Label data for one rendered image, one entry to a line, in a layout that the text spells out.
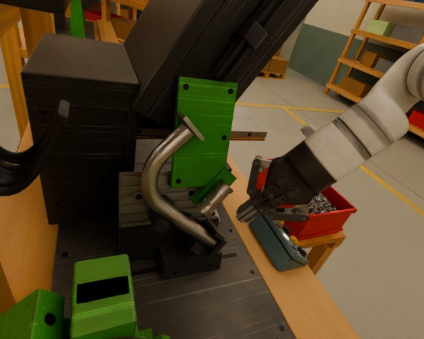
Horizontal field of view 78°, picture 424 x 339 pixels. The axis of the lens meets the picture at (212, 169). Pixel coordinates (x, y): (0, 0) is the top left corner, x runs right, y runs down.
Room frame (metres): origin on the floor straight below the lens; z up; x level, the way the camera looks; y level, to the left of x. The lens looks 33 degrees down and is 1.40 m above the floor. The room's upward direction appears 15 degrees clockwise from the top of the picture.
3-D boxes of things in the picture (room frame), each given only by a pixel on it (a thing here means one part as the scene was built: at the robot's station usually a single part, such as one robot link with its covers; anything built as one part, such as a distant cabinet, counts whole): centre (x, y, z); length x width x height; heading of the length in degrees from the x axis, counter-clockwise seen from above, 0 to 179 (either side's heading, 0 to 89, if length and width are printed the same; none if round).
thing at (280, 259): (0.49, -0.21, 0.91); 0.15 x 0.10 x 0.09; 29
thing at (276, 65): (6.97, -0.47, 0.37); 1.20 x 0.80 x 0.74; 127
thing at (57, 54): (0.54, 0.31, 1.07); 0.30 x 0.18 x 0.34; 29
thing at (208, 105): (0.48, 0.05, 1.17); 0.13 x 0.12 x 0.20; 29
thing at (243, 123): (0.63, 0.09, 1.11); 0.39 x 0.16 x 0.03; 119
